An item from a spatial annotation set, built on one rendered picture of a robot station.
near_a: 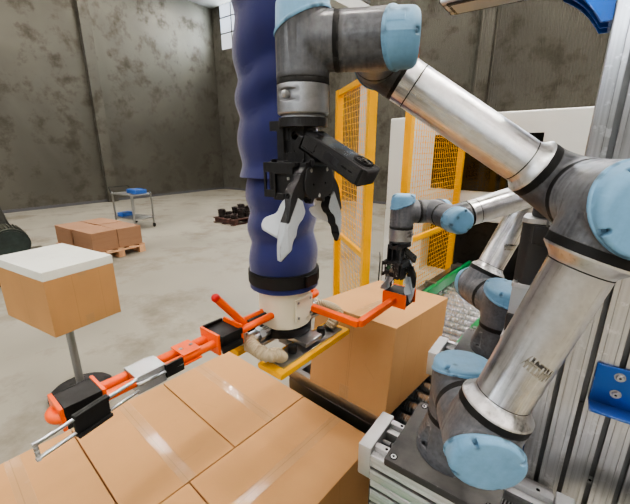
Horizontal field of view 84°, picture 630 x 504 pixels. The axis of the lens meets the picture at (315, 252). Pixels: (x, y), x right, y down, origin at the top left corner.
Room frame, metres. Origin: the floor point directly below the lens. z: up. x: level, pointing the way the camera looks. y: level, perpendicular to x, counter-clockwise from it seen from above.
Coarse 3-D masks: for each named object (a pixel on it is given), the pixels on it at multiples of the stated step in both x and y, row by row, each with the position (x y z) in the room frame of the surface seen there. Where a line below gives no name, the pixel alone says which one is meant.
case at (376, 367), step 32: (320, 320) 1.45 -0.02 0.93; (384, 320) 1.30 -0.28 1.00; (416, 320) 1.37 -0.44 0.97; (352, 352) 1.32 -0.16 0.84; (384, 352) 1.24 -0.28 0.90; (416, 352) 1.40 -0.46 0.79; (320, 384) 1.40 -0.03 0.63; (352, 384) 1.30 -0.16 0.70; (384, 384) 1.21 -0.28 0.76; (416, 384) 1.43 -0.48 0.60
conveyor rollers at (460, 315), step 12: (444, 288) 2.79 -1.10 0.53; (456, 300) 2.55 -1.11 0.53; (456, 312) 2.30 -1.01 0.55; (468, 312) 2.32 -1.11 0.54; (444, 324) 2.15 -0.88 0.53; (456, 324) 2.12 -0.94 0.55; (468, 324) 2.14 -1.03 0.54; (444, 336) 1.98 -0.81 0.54; (456, 336) 2.01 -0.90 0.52; (420, 384) 1.51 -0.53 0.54; (408, 396) 1.45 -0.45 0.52; (420, 396) 1.42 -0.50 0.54; (408, 408) 1.35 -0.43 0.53; (396, 420) 1.29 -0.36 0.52
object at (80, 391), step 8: (80, 384) 0.63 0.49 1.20; (88, 384) 0.63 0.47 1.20; (96, 384) 0.63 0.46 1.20; (56, 392) 0.61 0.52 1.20; (64, 392) 0.61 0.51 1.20; (72, 392) 0.61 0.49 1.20; (80, 392) 0.61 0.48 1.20; (88, 392) 0.61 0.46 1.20; (96, 392) 0.60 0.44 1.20; (104, 392) 0.61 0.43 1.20; (48, 400) 0.60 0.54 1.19; (56, 400) 0.58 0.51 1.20; (64, 400) 0.58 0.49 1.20; (72, 400) 0.58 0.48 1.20; (80, 400) 0.58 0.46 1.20; (88, 400) 0.59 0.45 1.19; (56, 408) 0.56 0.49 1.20; (64, 408) 0.56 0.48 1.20; (72, 408) 0.57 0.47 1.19; (80, 408) 0.58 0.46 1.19; (64, 416) 0.56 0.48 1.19; (72, 424) 0.56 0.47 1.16
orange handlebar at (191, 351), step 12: (324, 312) 1.00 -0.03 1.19; (336, 312) 0.99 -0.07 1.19; (372, 312) 0.99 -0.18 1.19; (252, 324) 0.92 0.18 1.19; (348, 324) 0.95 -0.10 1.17; (360, 324) 0.93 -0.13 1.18; (204, 336) 0.85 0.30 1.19; (180, 348) 0.78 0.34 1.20; (192, 348) 0.78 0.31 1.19; (204, 348) 0.80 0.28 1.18; (168, 360) 0.77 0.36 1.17; (192, 360) 0.77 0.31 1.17; (108, 384) 0.66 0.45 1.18; (120, 384) 0.65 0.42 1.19; (132, 384) 0.66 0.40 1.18; (48, 408) 0.58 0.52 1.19; (48, 420) 0.55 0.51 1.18; (60, 420) 0.55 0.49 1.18
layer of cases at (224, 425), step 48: (192, 384) 1.51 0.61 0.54; (240, 384) 1.51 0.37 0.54; (96, 432) 1.19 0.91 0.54; (144, 432) 1.19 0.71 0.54; (192, 432) 1.19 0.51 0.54; (240, 432) 1.19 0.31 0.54; (288, 432) 1.19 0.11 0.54; (336, 432) 1.19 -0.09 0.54; (0, 480) 0.97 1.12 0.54; (48, 480) 0.97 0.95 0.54; (96, 480) 0.97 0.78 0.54; (144, 480) 0.97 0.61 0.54; (192, 480) 0.97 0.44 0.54; (240, 480) 0.97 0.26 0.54; (288, 480) 0.97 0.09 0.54; (336, 480) 0.97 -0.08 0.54
